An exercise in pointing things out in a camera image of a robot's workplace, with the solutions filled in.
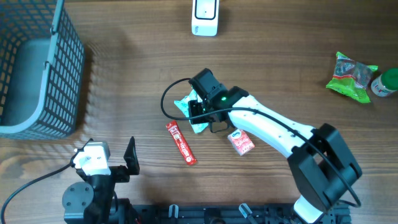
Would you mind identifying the pale teal snack packet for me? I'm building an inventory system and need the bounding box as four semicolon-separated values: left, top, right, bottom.
174;90;208;134

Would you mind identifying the red snack wrapper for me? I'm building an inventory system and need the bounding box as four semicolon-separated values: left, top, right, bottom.
165;121;197;166

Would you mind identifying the small red snack packet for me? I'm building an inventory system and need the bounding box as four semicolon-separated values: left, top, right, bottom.
228;129;255;156

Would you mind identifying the green clear snack bag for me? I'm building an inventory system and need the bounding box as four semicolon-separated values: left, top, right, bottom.
326;52;378;103

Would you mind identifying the green lid jar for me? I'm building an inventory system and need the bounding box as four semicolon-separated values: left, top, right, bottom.
371;68;398;97

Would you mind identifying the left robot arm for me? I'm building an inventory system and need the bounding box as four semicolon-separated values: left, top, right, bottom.
62;137;141;224

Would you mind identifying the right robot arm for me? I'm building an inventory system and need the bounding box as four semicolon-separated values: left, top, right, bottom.
188;68;362;223

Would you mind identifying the white barcode scanner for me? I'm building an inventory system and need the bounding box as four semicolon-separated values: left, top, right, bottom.
191;0;220;37

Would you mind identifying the dark grey mesh basket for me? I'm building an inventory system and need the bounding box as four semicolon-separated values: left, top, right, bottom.
1;0;85;139

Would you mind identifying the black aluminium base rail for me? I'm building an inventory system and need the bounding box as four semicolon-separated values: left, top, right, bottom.
130;203;352;224

